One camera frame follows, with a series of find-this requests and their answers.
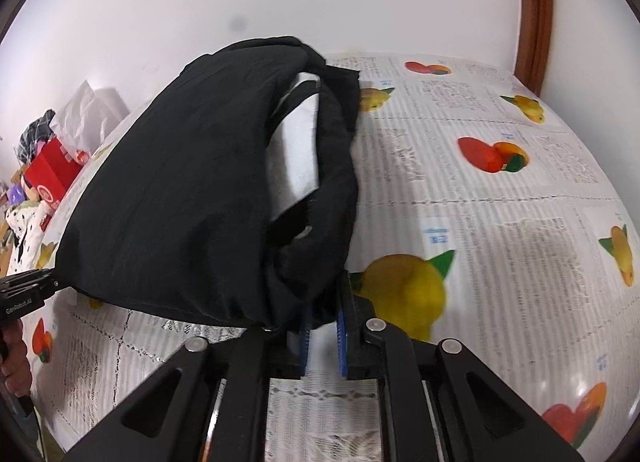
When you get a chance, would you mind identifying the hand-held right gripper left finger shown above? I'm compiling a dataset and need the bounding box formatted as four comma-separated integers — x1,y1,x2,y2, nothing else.
62,324,313,462

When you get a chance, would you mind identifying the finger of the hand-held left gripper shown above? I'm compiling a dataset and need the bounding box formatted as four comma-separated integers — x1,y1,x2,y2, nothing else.
0,268,60,295

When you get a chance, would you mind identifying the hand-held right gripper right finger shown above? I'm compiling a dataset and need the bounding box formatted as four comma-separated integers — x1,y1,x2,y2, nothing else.
336,274,586,462

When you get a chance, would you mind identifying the wooden door frame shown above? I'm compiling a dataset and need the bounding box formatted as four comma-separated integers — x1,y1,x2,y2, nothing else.
517,0,553,95

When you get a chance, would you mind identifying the white shopping bag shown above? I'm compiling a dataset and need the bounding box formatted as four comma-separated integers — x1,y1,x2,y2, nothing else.
52,80,132,155

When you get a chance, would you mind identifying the dark checked clothing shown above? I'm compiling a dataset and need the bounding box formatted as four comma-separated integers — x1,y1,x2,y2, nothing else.
15,109,56,163

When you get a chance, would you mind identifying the black white blue jacket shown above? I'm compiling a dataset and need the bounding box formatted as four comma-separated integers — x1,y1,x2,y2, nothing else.
55,36,362,330

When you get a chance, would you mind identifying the fruit print tablecloth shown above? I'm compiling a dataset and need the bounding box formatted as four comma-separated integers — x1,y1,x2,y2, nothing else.
30,54,640,462

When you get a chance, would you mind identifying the person's left hand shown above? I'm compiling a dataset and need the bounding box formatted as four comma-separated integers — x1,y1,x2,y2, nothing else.
0,319,33,398

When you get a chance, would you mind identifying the red paper bag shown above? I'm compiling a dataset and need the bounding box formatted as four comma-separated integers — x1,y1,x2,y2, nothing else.
24,137,83,213

